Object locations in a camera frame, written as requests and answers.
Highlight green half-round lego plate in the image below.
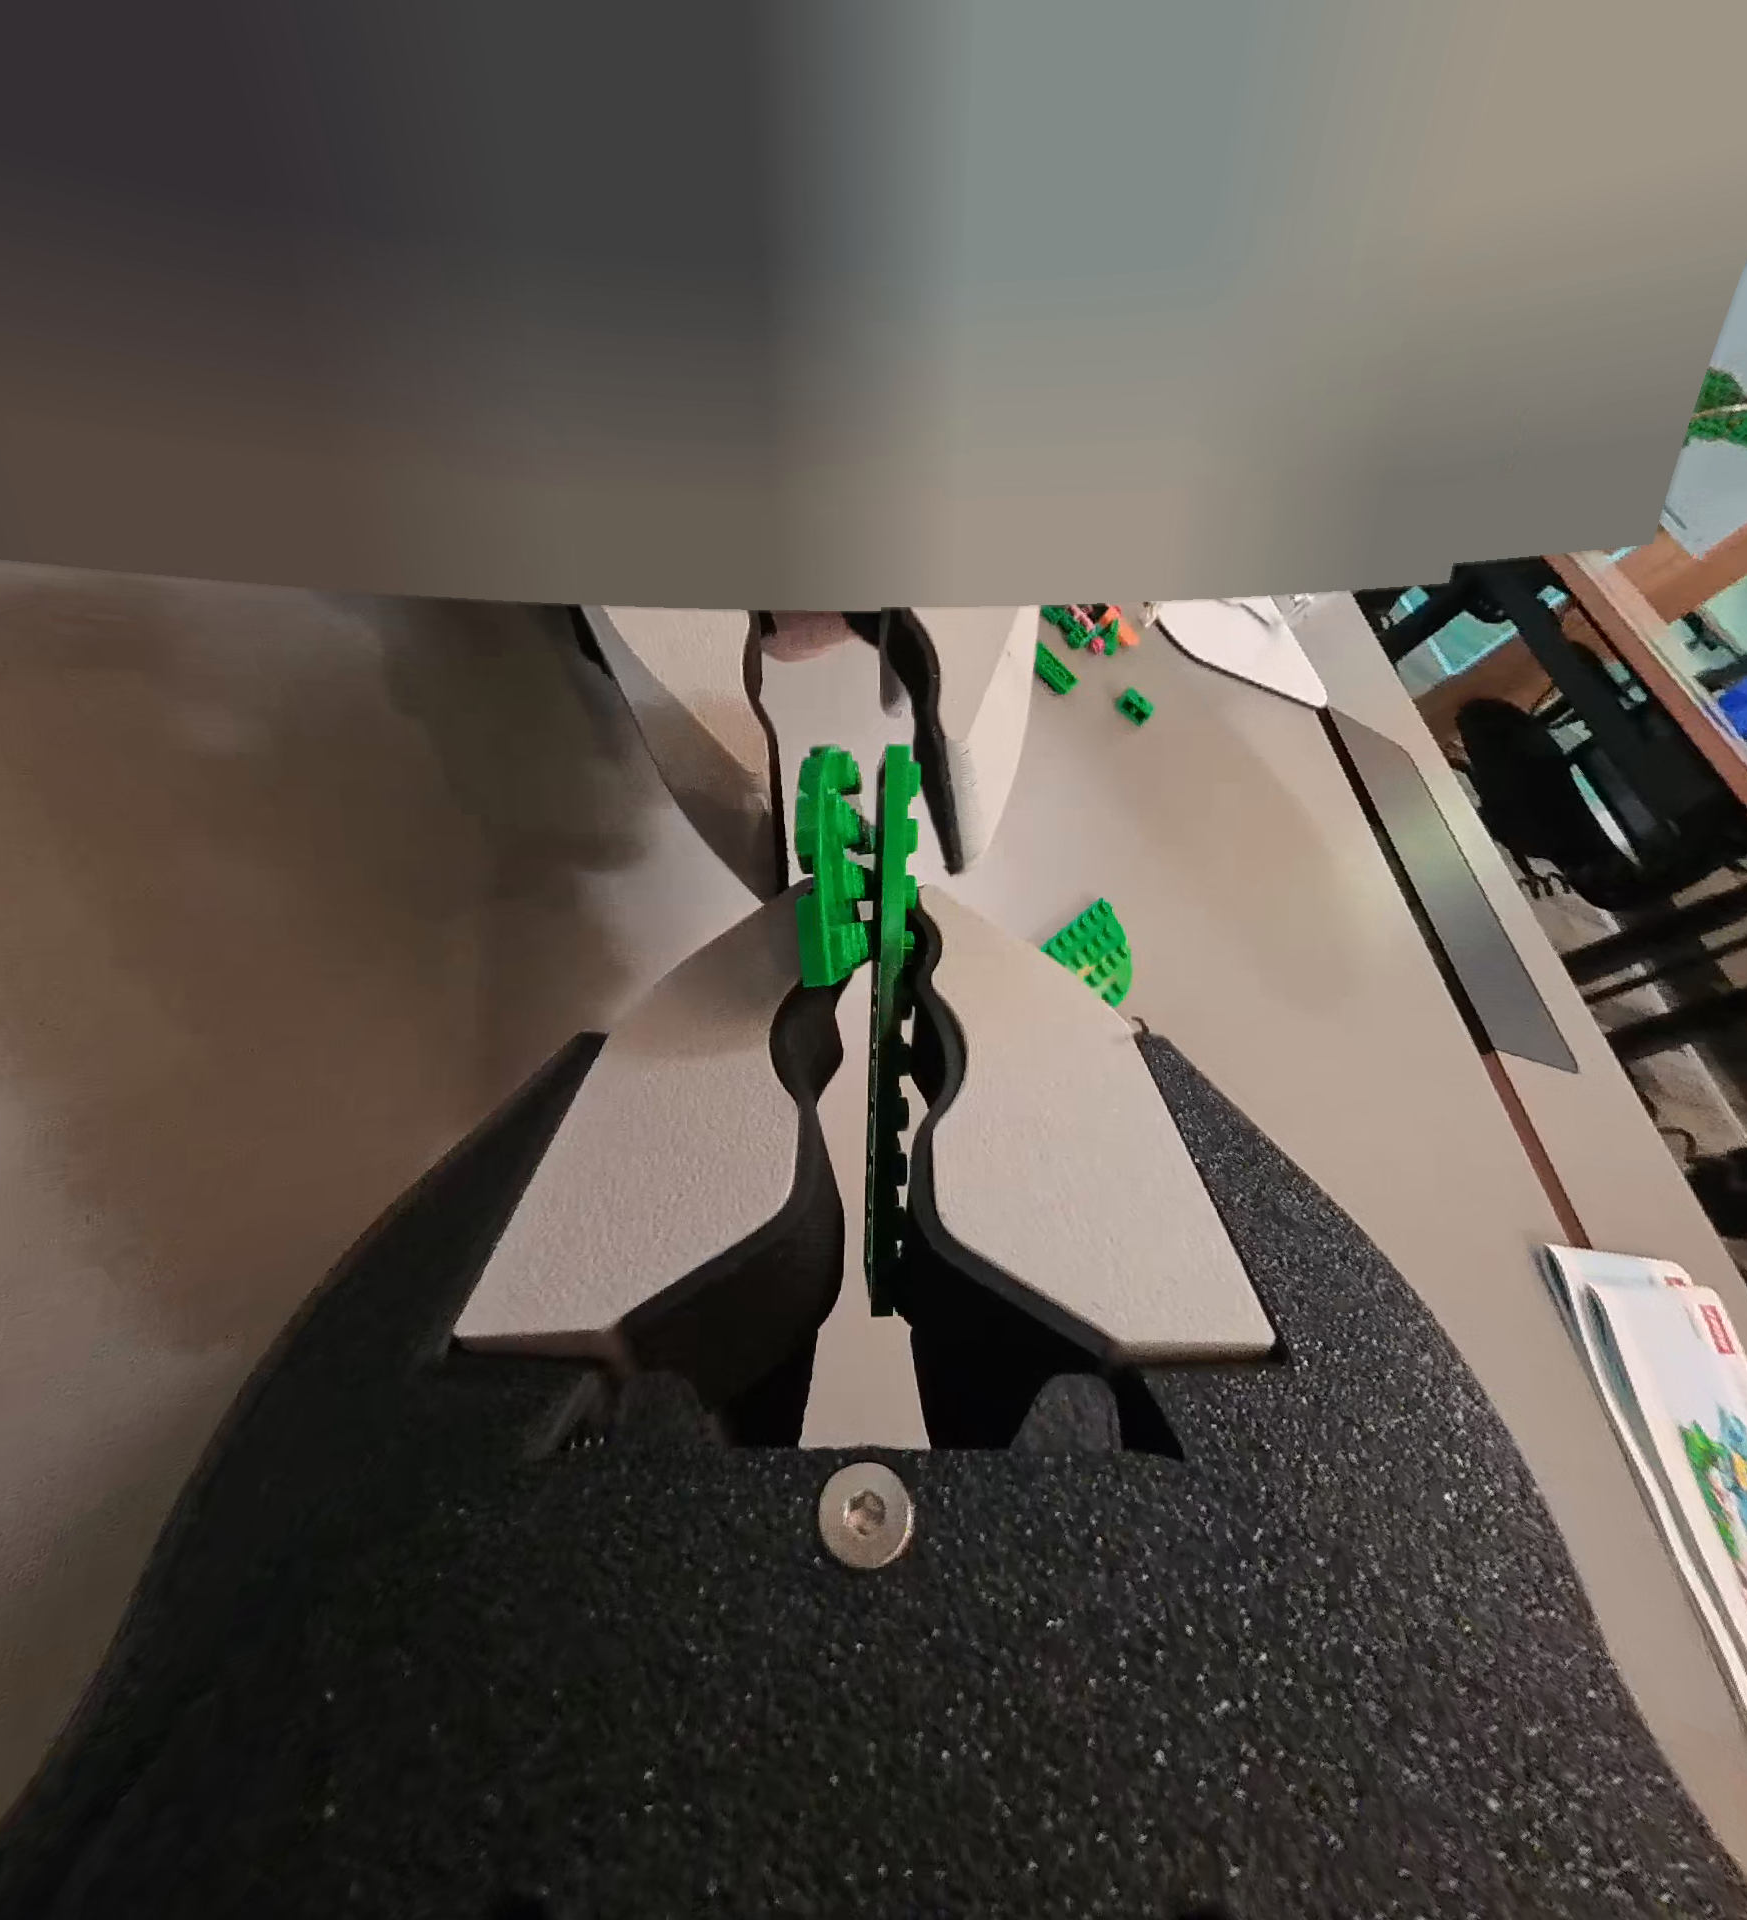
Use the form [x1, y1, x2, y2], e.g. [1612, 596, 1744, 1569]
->
[1040, 895, 1140, 1009]
[794, 745, 880, 990]

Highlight large green lego plate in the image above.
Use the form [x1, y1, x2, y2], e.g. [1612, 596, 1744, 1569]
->
[868, 745, 924, 1320]

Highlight grey cable cover plate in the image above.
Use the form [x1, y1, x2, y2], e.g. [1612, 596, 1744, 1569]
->
[1330, 705, 1582, 1074]

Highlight white paper sheet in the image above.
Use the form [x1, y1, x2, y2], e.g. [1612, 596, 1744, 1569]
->
[1156, 595, 1334, 712]

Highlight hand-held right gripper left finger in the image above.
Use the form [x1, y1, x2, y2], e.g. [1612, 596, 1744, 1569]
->
[454, 885, 848, 1368]

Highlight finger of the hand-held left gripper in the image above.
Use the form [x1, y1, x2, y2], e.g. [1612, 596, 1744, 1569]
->
[880, 606, 1044, 883]
[580, 606, 792, 906]

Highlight lego instruction booklet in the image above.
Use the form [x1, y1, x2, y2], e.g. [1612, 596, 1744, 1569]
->
[1540, 1243, 1747, 1911]

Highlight wooden desk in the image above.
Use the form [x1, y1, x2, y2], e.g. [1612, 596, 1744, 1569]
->
[1546, 469, 1747, 861]

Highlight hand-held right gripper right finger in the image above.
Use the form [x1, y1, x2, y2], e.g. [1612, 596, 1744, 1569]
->
[906, 885, 1280, 1368]

